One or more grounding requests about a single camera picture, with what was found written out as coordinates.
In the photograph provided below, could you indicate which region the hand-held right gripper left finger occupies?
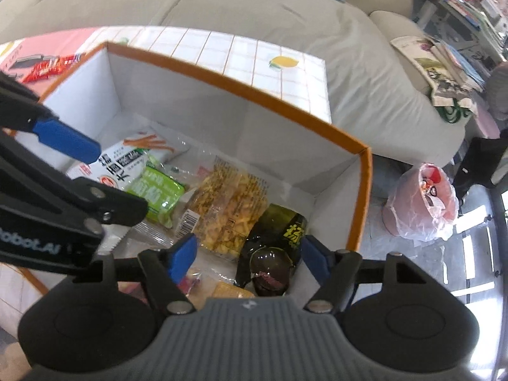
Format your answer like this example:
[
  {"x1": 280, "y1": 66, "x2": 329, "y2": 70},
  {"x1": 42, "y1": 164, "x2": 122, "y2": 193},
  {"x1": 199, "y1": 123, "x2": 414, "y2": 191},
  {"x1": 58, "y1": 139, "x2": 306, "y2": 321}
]
[{"x1": 90, "y1": 232, "x2": 199, "y2": 315}]

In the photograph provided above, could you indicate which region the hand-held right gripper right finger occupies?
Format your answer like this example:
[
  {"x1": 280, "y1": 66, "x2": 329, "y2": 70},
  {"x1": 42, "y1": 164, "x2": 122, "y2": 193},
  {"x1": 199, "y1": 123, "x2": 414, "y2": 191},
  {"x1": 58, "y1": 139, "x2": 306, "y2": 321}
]
[{"x1": 302, "y1": 234, "x2": 432, "y2": 314}]

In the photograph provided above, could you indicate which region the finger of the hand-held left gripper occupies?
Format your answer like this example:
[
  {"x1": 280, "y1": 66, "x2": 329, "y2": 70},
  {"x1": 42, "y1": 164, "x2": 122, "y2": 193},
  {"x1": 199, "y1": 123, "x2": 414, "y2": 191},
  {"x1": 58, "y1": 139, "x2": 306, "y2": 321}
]
[
  {"x1": 0, "y1": 70, "x2": 102, "y2": 164},
  {"x1": 59, "y1": 177, "x2": 149, "y2": 244}
]

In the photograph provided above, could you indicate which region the clear bag of pink candies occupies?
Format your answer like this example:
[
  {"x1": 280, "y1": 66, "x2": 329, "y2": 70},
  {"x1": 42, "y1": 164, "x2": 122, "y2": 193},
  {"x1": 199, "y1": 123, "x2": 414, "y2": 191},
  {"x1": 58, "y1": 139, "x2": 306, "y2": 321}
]
[{"x1": 176, "y1": 267, "x2": 208, "y2": 295}]

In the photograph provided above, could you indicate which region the black snack packet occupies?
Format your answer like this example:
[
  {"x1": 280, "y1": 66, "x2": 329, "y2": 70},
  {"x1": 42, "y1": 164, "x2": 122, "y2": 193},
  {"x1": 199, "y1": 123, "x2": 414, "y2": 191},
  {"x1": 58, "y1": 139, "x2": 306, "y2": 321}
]
[{"x1": 234, "y1": 203, "x2": 310, "y2": 287}]

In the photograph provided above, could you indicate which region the green snack packet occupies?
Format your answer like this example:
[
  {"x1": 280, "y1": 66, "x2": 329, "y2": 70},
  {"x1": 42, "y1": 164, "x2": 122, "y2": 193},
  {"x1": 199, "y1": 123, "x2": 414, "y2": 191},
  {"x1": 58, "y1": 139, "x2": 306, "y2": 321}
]
[{"x1": 97, "y1": 156, "x2": 187, "y2": 253}]

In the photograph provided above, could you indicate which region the white packet with red logo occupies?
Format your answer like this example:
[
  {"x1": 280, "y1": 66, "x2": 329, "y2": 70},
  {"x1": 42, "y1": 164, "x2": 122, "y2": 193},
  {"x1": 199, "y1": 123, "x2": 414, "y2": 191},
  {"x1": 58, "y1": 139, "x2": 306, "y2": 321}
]
[{"x1": 65, "y1": 126, "x2": 191, "y2": 192}]

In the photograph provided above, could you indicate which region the clear bag of yellow snacks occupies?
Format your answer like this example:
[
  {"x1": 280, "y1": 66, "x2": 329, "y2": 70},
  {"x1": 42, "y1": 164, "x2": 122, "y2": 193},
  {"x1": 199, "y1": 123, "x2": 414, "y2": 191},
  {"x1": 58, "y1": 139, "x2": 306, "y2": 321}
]
[{"x1": 205, "y1": 279, "x2": 255, "y2": 301}]

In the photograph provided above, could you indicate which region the clear bag of yellow chips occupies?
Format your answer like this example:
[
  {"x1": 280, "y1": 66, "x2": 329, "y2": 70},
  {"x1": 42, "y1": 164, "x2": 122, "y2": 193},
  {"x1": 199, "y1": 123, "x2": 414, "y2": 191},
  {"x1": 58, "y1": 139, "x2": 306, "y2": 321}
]
[{"x1": 174, "y1": 155, "x2": 271, "y2": 263}]

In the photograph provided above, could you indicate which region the orange cardboard box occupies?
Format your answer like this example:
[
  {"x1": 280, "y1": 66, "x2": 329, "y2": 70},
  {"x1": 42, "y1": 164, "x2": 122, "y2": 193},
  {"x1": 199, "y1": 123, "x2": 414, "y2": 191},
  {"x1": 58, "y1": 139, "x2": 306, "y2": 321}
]
[{"x1": 0, "y1": 41, "x2": 374, "y2": 299}]

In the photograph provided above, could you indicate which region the red snack packet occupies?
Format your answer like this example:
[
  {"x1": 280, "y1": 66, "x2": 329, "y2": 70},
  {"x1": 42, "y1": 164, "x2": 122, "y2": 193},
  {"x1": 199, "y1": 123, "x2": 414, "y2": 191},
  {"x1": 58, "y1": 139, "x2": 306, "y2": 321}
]
[{"x1": 21, "y1": 53, "x2": 86, "y2": 84}]

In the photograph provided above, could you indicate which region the pink trash bin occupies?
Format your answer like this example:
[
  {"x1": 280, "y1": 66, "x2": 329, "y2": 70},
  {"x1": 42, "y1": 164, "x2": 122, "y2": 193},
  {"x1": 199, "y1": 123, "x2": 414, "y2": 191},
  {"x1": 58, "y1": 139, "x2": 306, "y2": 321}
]
[{"x1": 382, "y1": 162, "x2": 460, "y2": 241}]

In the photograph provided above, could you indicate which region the black garment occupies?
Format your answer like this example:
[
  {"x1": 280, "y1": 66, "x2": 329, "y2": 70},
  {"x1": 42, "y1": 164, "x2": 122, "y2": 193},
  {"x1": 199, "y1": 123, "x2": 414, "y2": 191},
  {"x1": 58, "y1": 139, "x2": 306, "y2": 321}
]
[{"x1": 451, "y1": 137, "x2": 508, "y2": 202}]

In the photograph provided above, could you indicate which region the printed tote bag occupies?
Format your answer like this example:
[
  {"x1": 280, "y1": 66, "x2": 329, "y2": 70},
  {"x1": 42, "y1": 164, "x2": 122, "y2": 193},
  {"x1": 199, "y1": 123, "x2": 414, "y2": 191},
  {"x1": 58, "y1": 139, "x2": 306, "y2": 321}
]
[{"x1": 430, "y1": 67, "x2": 483, "y2": 124}]

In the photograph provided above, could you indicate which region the beige sofa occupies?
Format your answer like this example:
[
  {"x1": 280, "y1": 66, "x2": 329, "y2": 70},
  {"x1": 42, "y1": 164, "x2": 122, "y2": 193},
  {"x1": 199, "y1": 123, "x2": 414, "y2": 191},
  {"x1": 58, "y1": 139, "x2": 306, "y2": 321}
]
[{"x1": 0, "y1": 0, "x2": 467, "y2": 167}]

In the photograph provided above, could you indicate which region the stack of magazines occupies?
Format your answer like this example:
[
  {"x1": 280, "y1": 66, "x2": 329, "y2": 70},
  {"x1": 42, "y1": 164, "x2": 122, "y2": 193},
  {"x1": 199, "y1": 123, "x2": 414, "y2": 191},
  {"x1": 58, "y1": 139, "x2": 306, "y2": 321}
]
[{"x1": 391, "y1": 35, "x2": 487, "y2": 93}]

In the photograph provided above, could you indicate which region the grey chair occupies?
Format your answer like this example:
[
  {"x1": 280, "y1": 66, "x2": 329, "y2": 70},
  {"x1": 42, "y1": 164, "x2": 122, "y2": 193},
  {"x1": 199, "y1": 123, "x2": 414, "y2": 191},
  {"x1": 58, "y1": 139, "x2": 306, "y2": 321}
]
[{"x1": 486, "y1": 61, "x2": 508, "y2": 122}]

